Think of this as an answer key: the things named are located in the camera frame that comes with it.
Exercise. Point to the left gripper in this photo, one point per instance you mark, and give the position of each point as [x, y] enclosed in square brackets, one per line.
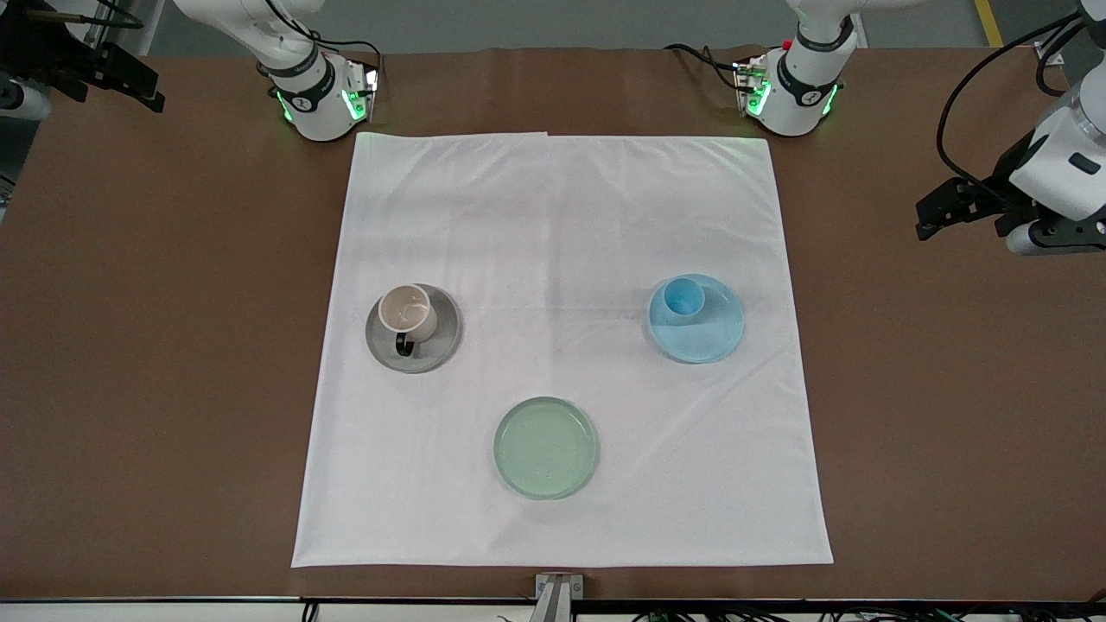
[1008, 183]

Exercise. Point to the blue ceramic plate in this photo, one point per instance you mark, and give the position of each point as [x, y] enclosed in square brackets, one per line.
[704, 341]

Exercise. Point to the blue ceramic cup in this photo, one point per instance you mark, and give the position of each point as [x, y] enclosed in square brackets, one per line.
[683, 298]

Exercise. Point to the white tablecloth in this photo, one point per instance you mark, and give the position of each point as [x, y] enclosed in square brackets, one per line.
[553, 225]

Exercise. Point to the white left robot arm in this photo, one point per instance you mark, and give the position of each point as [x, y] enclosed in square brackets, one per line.
[799, 95]

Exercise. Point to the metal table edge bracket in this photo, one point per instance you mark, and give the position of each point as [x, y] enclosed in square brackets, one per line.
[557, 596]

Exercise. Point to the pale green ceramic plate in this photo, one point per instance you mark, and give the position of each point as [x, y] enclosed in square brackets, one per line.
[546, 449]

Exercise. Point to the gray ceramic plate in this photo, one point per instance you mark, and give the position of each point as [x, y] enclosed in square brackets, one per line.
[441, 345]

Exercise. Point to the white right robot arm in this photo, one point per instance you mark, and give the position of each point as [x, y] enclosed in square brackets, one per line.
[320, 108]

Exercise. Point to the black table edge rail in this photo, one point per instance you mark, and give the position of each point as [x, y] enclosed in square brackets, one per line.
[778, 606]

